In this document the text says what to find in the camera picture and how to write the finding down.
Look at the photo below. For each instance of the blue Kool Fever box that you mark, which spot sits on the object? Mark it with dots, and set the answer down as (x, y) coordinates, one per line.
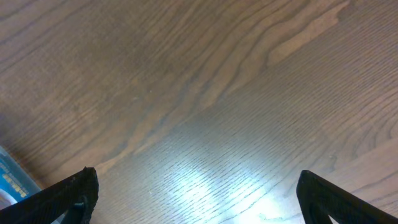
(11, 190)

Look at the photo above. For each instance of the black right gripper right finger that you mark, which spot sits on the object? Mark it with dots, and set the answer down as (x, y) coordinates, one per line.
(322, 202)

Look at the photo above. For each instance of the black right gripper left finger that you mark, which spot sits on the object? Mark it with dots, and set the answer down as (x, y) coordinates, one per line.
(74, 197)

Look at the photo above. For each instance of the clear plastic container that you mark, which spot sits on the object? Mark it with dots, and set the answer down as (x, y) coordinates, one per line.
(29, 209)

